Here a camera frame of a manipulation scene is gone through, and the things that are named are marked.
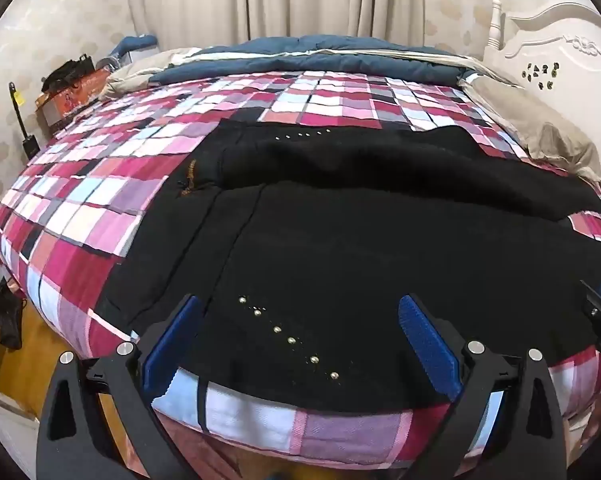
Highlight black bag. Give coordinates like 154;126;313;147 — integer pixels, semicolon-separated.
40;53;98;93

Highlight white carved headboard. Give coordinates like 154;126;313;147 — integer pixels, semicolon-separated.
485;0;601;196

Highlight black pants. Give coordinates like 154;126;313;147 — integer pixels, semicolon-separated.
98;119;601;411

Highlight blue quilt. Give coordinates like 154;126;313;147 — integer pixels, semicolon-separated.
150;35;473;86

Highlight black handheld radio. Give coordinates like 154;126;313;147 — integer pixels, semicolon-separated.
8;81;41;157

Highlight beige curtain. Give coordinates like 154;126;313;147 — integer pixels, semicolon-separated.
123;0;426;53

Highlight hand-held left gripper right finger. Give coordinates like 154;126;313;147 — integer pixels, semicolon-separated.
397;294;567;480

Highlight cluster of dark stickers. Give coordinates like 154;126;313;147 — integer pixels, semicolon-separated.
523;62;561;91

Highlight orange box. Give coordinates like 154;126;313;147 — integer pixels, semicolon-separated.
34;67;114;131

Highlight beige pillow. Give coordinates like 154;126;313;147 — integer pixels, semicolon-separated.
460;72;601;191
100;47;204;98

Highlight plaid bed sheet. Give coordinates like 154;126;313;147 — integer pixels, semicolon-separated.
0;71;601;466

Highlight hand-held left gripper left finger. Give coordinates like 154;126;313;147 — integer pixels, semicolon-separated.
36;294;204;480

